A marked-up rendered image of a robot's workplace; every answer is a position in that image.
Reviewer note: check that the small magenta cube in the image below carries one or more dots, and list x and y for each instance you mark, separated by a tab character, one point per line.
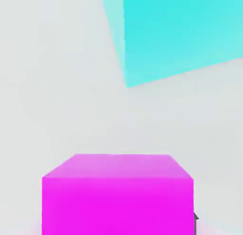
117	200

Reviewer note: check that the large cyan box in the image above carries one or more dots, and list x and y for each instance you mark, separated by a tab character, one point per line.
176	33

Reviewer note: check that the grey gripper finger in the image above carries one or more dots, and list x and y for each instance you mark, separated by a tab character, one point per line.
195	219

